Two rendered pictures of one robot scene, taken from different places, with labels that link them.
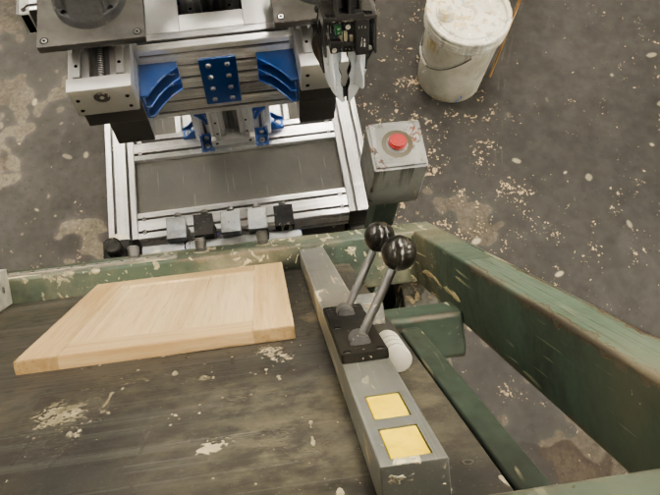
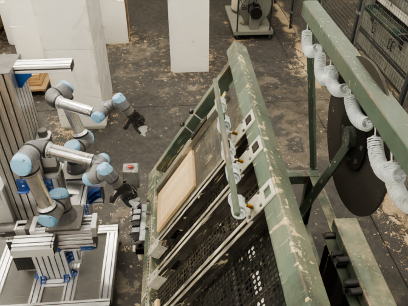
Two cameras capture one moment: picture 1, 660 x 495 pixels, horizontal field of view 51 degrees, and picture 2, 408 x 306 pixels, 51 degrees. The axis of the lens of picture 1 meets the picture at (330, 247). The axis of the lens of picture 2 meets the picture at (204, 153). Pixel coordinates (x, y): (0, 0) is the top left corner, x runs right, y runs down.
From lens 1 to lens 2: 255 cm
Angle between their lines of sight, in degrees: 52
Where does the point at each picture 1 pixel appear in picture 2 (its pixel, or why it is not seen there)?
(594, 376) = (212, 96)
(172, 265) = (155, 214)
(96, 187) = not seen: outside the picture
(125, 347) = (192, 170)
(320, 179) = (101, 240)
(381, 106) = not seen: hidden behind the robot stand
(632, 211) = not seen: hidden behind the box
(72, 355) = (193, 177)
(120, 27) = (79, 209)
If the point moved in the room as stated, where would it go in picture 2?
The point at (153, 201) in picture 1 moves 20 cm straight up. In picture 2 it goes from (93, 294) to (89, 278)
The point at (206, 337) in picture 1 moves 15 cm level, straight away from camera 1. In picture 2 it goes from (192, 159) to (171, 166)
